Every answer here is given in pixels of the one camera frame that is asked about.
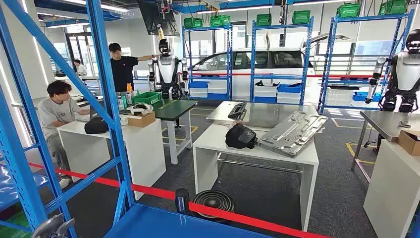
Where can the black trim part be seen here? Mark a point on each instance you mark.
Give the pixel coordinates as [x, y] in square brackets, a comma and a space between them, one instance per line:
[262, 84]

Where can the green bottle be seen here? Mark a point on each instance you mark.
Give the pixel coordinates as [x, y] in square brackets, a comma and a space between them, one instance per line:
[124, 102]

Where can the black ribbed plastic part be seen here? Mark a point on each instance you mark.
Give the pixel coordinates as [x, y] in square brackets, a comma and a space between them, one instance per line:
[237, 111]

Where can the black hanging monitor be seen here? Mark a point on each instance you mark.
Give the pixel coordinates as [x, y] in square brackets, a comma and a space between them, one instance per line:
[157, 16]

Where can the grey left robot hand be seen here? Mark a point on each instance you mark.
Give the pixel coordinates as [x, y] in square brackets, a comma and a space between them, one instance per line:
[49, 228]

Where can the open brown cardboard box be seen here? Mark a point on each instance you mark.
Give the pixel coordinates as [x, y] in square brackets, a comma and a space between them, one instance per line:
[408, 143]

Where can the black ribbed round base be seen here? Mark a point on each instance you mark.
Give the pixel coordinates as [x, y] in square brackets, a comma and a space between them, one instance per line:
[213, 200]

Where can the white storage bin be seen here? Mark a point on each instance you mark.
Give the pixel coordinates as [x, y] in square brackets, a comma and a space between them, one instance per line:
[217, 87]
[265, 91]
[198, 93]
[288, 98]

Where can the orange bottle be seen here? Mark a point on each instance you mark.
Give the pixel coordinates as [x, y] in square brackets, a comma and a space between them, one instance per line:
[129, 88]

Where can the white plastic crate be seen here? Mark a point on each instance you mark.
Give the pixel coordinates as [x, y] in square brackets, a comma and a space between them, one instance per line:
[338, 96]

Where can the black helmet bag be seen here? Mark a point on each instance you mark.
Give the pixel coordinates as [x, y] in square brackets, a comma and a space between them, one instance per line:
[239, 136]

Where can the black soft bag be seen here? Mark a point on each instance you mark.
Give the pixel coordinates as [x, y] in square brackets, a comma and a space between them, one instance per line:
[95, 126]

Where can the green top table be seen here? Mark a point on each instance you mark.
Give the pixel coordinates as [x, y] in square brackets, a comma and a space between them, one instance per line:
[174, 110]

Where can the black white humanoid robot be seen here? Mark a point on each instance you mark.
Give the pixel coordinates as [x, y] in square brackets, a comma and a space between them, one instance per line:
[168, 69]
[407, 72]

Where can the large silver metal panel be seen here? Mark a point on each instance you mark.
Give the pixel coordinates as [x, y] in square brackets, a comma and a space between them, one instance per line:
[288, 134]

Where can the blue steel shelf rack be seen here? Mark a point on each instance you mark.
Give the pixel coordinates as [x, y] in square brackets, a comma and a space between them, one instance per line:
[229, 59]
[253, 59]
[369, 18]
[19, 187]
[110, 98]

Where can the yellow hoist hook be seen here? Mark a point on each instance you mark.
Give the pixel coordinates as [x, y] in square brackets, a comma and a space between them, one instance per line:
[160, 33]

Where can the white headset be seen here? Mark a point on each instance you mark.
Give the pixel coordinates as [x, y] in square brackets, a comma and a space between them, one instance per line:
[139, 108]

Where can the dark barrier post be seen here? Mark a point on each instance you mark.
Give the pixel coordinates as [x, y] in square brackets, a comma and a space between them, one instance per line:
[182, 202]

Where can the blue storage bin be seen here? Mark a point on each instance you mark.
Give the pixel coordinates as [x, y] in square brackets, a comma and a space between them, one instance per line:
[288, 88]
[198, 85]
[265, 99]
[361, 97]
[217, 97]

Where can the green plastic crate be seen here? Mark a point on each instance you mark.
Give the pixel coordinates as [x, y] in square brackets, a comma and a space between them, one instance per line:
[220, 20]
[301, 17]
[263, 19]
[193, 23]
[393, 7]
[146, 98]
[348, 10]

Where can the person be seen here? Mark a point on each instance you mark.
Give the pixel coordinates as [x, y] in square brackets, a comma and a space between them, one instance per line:
[123, 72]
[55, 113]
[80, 69]

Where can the clear bottle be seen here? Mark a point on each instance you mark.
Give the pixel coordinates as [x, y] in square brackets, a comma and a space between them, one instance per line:
[120, 104]

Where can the white car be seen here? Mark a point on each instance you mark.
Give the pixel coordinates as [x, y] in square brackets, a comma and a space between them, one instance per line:
[241, 52]

